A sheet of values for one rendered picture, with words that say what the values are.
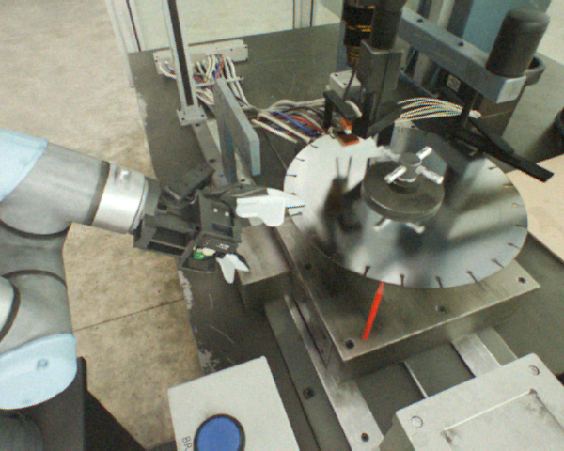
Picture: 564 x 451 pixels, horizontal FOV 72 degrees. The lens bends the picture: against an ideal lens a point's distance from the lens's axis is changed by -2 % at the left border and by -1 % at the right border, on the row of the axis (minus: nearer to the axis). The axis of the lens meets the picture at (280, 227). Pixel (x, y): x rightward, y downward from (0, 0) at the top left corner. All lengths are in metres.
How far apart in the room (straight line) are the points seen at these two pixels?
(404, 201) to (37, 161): 0.42
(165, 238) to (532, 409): 0.43
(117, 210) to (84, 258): 1.44
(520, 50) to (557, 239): 0.39
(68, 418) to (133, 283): 1.10
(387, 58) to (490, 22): 0.74
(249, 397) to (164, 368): 1.06
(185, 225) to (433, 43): 0.56
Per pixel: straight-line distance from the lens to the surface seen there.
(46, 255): 0.48
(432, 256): 0.50
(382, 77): 0.51
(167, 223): 0.46
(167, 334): 1.54
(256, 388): 0.45
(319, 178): 0.57
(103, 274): 1.79
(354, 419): 0.59
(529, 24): 0.68
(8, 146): 0.45
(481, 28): 1.22
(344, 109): 0.68
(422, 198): 0.55
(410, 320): 0.56
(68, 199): 0.44
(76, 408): 0.66
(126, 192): 0.45
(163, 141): 1.05
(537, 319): 0.77
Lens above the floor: 1.31
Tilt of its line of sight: 47 degrees down
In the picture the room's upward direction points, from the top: straight up
